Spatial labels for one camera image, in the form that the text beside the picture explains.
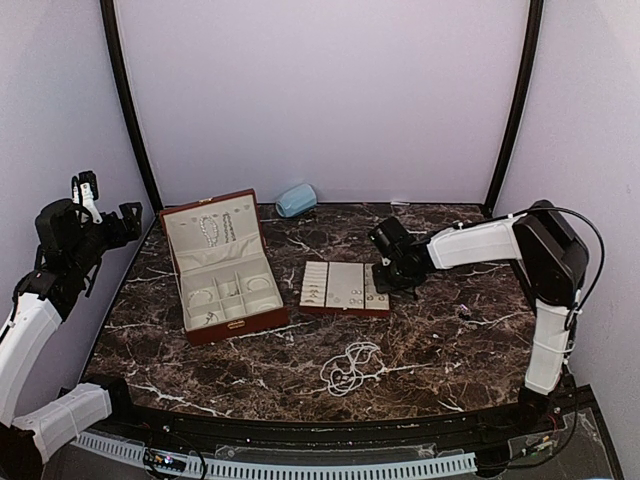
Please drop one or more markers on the large red jewelry box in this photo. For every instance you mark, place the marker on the large red jewelry box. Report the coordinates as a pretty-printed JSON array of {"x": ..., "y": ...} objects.
[{"x": 218, "y": 252}]

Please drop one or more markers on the white cable duct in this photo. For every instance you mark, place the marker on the white cable duct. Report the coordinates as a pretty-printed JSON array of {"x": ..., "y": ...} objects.
[{"x": 237, "y": 464}]

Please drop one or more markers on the light blue faceted cup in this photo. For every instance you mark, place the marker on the light blue faceted cup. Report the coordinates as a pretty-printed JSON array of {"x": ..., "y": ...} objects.
[{"x": 296, "y": 201}]

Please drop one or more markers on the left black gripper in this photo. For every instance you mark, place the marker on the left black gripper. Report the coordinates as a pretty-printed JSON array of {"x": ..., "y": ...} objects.
[{"x": 132, "y": 225}]

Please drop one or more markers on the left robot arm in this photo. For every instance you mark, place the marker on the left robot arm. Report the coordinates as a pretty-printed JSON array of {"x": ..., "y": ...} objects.
[{"x": 29, "y": 441}]

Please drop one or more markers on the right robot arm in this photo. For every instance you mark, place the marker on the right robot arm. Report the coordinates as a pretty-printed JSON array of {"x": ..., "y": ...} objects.
[{"x": 553, "y": 260}]

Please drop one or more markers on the white bangle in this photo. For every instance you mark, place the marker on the white bangle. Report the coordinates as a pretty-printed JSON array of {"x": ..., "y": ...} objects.
[{"x": 266, "y": 305}]

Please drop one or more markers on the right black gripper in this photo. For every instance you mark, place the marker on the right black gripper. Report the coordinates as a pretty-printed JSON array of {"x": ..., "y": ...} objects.
[{"x": 382, "y": 285}]

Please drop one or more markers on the small red jewelry tray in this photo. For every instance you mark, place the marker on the small red jewelry tray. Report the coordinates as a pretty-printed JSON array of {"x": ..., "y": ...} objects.
[{"x": 342, "y": 287}]

